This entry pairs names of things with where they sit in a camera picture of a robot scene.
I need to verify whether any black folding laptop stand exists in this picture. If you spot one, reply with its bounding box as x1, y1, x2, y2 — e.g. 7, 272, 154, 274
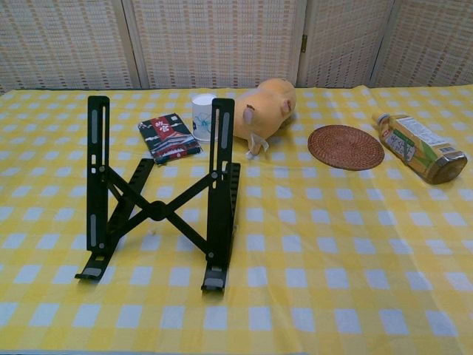
74, 95, 242, 295

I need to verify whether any white paper cup blue flower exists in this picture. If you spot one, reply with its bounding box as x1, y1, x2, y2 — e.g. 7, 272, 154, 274
191, 93, 217, 142

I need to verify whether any yellow plush toy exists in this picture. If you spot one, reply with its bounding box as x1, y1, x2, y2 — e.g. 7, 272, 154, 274
231, 77, 298, 160

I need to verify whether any black red snack packet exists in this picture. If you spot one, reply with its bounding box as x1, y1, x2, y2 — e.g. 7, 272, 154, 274
137, 113, 204, 166

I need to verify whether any round brown woven coaster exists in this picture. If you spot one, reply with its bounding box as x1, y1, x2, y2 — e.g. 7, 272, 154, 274
307, 124, 386, 172

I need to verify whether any yellow white checkered tablecloth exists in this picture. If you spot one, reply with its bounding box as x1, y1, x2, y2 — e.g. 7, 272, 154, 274
0, 85, 473, 355

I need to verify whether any woven folding screen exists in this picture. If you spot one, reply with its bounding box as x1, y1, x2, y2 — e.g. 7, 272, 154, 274
0, 0, 473, 93

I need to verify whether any green label tea bottle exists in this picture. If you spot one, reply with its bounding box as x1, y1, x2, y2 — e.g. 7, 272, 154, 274
371, 112, 469, 186

